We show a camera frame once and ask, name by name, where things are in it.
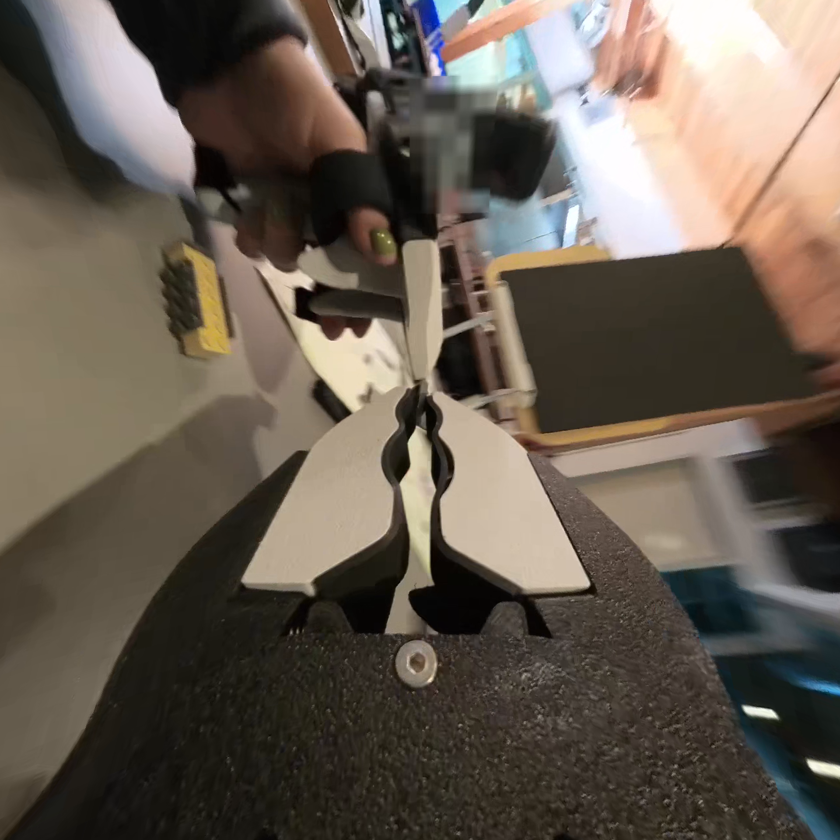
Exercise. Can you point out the white panel stand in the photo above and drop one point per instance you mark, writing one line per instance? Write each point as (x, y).
(515, 354)

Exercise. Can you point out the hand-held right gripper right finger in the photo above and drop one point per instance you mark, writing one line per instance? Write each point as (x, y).
(512, 512)

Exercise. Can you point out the person's left hand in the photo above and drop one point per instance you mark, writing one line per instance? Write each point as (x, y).
(262, 144)

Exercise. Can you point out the grey desk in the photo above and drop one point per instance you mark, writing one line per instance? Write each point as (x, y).
(98, 394)

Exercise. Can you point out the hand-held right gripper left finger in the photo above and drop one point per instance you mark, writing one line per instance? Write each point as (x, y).
(334, 505)

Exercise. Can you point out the grey and tan brick assembly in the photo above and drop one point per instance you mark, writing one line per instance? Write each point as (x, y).
(203, 308)

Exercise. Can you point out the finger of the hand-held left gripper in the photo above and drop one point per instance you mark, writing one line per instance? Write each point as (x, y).
(420, 295)

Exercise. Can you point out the black panel with yellow frame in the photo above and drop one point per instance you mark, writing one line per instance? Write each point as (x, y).
(656, 328)

